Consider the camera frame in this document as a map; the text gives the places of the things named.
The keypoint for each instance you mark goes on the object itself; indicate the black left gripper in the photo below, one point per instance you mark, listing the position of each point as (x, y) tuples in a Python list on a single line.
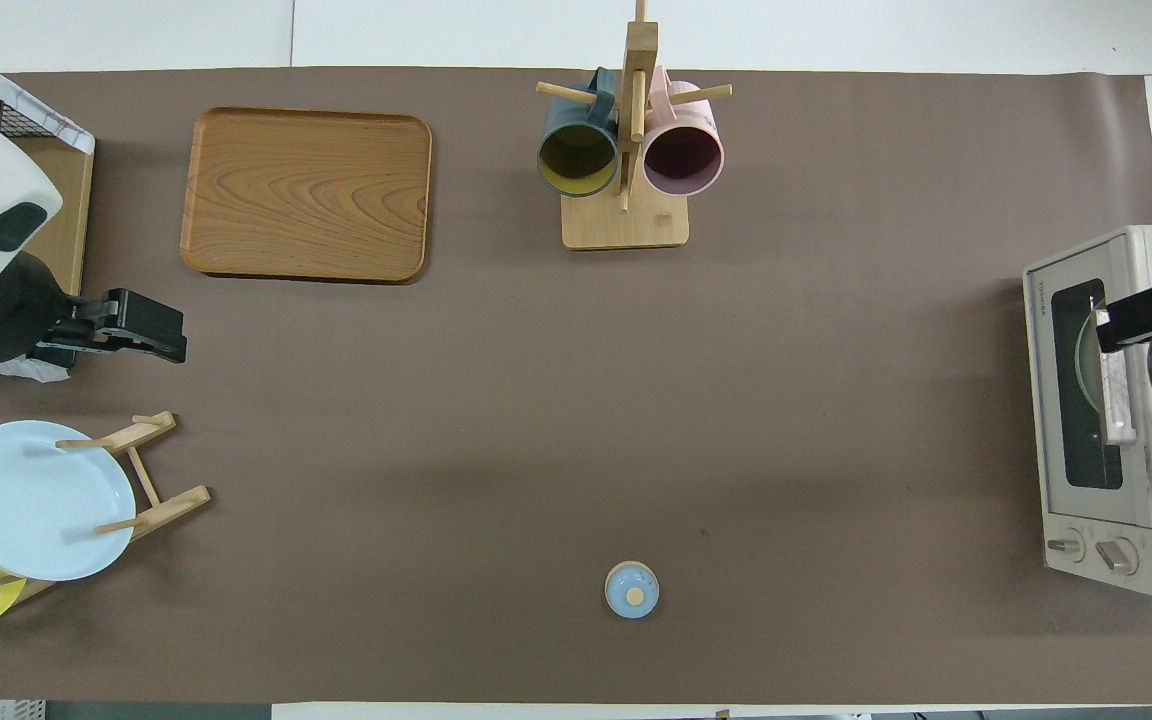
[(146, 325)]

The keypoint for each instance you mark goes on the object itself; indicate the mint green plate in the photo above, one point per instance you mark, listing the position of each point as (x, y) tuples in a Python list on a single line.
[(1088, 370)]

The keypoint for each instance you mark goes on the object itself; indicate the beige toaster oven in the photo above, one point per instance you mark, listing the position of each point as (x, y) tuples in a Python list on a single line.
[(1146, 480)]

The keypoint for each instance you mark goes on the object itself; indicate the light wooden shelf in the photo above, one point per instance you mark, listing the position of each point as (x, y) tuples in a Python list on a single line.
[(71, 220)]

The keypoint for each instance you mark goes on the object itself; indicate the wooden plate rack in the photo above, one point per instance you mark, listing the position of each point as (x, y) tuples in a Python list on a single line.
[(171, 508)]

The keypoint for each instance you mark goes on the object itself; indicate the brown wooden tray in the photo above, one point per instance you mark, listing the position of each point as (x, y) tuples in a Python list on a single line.
[(306, 195)]

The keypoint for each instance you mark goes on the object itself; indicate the light blue plate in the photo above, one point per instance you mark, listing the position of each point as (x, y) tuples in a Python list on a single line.
[(26, 510)]

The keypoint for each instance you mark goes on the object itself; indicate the white checked cloth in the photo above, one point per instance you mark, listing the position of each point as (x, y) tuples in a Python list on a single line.
[(46, 115)]

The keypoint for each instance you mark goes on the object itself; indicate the brown table mat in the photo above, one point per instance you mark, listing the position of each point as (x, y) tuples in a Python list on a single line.
[(536, 400)]

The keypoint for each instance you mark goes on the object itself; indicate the dark blue mug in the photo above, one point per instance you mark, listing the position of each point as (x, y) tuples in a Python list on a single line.
[(576, 160)]

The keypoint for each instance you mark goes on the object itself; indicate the pink mug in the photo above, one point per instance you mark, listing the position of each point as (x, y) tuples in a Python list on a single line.
[(681, 155)]

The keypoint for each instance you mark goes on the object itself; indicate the wooden mug rack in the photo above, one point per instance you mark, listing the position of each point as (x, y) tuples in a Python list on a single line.
[(626, 225)]

